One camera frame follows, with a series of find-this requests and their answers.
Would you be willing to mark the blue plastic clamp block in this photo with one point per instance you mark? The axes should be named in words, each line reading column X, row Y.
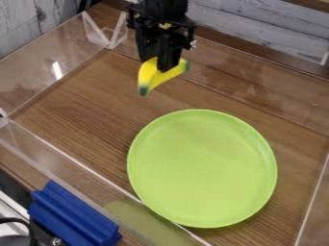
column 70, row 219

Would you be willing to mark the yellow toy banana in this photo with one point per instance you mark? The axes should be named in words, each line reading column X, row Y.
column 151, row 77

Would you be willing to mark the clear acrylic enclosure wall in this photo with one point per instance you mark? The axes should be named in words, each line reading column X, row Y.
column 36, row 162

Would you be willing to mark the clear acrylic corner bracket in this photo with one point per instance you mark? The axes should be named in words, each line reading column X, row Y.
column 104, row 37

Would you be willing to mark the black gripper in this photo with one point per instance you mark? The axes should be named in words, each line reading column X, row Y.
column 163, row 30

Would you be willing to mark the green round plate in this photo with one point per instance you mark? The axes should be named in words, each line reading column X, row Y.
column 202, row 168

